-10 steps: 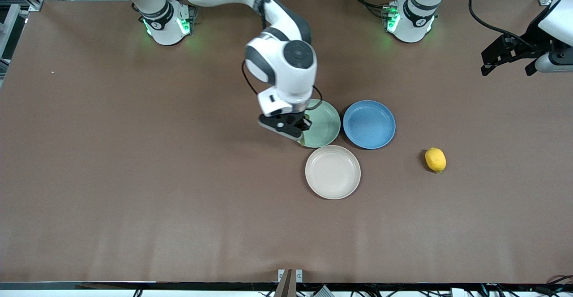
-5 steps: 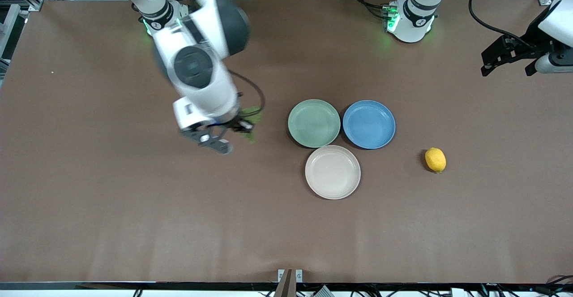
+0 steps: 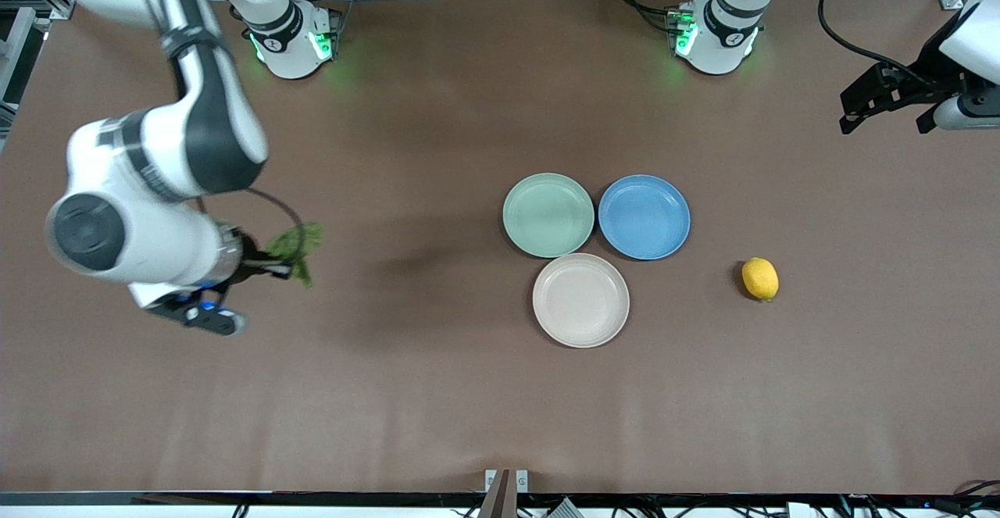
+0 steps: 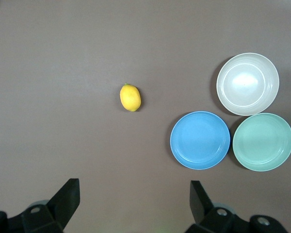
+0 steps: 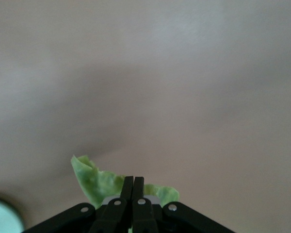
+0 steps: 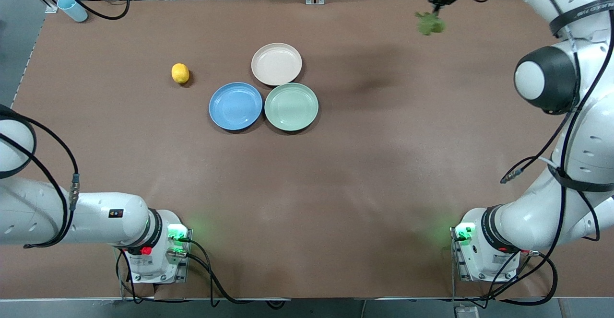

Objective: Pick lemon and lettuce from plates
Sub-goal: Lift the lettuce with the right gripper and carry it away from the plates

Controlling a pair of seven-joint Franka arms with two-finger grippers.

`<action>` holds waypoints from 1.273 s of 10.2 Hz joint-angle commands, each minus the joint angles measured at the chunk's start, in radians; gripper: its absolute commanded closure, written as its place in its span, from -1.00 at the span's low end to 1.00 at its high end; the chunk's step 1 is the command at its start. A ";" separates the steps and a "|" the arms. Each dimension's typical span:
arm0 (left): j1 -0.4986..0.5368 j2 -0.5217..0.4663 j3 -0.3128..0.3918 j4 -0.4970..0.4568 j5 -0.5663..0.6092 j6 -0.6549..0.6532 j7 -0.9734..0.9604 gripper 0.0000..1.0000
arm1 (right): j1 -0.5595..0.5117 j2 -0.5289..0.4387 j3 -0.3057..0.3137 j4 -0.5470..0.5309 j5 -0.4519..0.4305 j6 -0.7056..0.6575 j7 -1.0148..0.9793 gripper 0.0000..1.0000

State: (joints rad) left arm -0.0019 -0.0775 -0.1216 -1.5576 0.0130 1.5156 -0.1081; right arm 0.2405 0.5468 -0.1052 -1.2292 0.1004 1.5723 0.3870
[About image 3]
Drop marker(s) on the blue round plate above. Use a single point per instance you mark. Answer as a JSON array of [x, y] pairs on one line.
[[644, 217]]

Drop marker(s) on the yellow lemon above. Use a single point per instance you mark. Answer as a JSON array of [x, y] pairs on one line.
[[760, 278]]

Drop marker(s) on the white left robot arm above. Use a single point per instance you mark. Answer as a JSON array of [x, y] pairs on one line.
[[719, 41]]

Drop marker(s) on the light green round plate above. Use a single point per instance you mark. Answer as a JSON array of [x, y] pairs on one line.
[[548, 215]]

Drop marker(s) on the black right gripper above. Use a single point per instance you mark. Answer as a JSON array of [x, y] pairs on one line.
[[252, 256]]

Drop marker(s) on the beige round plate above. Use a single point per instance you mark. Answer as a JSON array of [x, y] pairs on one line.
[[580, 300]]

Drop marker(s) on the metal table edge bracket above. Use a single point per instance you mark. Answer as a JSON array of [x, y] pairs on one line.
[[506, 487]]

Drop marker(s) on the green lettuce leaf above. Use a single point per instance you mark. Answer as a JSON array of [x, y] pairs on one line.
[[301, 243]]

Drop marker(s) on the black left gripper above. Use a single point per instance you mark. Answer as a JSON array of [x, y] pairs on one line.
[[932, 60]]

